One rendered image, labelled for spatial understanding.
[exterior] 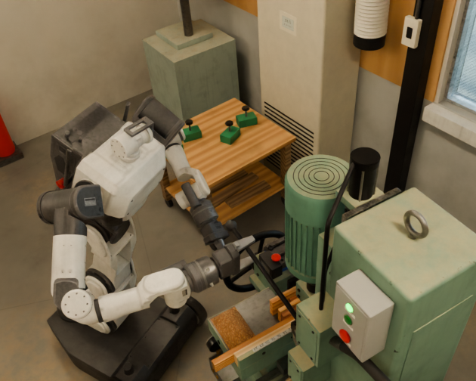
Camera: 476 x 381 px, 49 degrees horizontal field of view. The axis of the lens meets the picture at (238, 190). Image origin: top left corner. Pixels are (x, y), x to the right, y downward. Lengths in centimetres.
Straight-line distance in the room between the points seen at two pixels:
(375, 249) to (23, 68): 336
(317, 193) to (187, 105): 247
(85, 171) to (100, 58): 274
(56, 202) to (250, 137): 165
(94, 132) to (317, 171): 71
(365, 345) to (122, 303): 68
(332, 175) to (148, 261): 197
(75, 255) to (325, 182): 69
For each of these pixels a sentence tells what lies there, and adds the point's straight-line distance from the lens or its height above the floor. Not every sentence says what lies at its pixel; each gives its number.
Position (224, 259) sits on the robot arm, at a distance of 148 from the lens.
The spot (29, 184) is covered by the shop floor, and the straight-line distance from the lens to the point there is 387.
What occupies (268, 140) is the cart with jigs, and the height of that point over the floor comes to 53.
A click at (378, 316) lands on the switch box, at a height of 147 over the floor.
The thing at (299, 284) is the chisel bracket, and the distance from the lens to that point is 158.
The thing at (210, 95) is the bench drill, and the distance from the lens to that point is 367.
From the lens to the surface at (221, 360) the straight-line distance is 156.
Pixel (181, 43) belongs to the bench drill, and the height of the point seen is 74.
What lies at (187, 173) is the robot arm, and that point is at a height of 105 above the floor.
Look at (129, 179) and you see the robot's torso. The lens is 156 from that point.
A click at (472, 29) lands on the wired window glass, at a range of 257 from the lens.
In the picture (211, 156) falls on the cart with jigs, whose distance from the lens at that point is 284.
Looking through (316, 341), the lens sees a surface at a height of 126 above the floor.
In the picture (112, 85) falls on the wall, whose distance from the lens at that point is 438.
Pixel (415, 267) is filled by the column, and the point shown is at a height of 152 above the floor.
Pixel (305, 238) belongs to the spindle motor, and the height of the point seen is 134.
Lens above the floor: 229
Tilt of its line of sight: 42 degrees down
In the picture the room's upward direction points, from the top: 5 degrees counter-clockwise
